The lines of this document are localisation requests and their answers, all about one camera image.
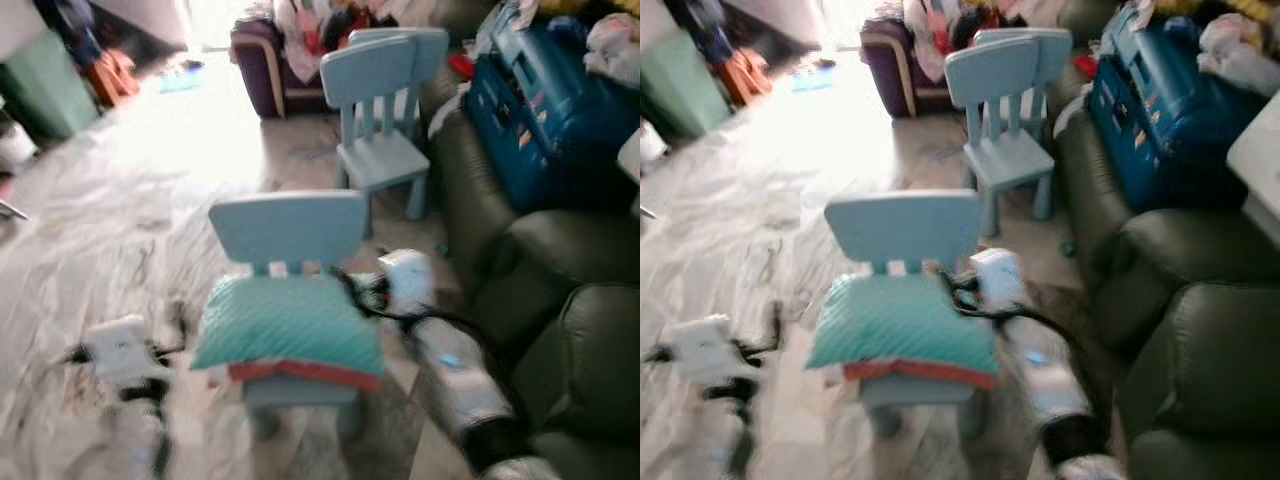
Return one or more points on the blue hard suitcase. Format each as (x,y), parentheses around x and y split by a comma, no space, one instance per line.
(550,130)
(1170,130)

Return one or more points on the blue floor mat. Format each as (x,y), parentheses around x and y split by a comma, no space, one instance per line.
(812,76)
(182,78)

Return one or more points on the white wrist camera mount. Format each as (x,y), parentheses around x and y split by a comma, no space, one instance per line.
(408,280)
(998,278)
(705,350)
(120,350)

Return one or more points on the pink dotted pillow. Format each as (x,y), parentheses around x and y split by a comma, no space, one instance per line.
(915,374)
(300,374)

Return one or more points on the teal dotted pillow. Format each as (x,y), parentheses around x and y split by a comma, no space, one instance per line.
(905,320)
(290,320)

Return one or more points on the pile of clothes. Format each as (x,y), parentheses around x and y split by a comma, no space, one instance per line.
(945,25)
(320,25)

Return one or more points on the small red item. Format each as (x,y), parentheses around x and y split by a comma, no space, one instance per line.
(460,66)
(1085,66)

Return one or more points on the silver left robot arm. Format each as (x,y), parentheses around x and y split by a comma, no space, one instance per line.
(725,440)
(135,440)

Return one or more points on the purple armchair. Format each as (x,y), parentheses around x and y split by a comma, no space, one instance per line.
(890,80)
(260,80)

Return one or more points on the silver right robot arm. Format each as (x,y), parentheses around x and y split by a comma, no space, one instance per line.
(470,400)
(1050,390)

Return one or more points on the white bucket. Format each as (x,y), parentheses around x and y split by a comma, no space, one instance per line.
(15,148)
(650,145)

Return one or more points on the dark green leather sofa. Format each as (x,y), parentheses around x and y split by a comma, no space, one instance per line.
(600,380)
(1200,380)

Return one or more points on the dark green leather armchair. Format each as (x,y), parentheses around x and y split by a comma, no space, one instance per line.
(1085,170)
(470,180)

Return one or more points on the white stuffed bag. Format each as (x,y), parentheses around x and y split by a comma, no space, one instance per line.
(612,50)
(1240,55)

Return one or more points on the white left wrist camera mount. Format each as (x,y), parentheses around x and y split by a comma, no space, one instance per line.
(705,350)
(120,350)

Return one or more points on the green bin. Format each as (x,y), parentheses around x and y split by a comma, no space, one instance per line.
(680,85)
(45,85)

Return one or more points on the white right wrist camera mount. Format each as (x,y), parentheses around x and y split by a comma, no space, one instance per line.
(408,280)
(998,278)

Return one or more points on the white boxy appliance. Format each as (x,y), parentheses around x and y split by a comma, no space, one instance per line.
(630,160)
(1260,170)

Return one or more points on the light blue child chair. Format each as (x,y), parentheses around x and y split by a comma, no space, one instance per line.
(425,50)
(290,225)
(905,230)
(1045,50)
(375,160)
(1000,160)

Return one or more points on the orange plastic item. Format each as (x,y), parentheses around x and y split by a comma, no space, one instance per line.
(112,75)
(742,75)

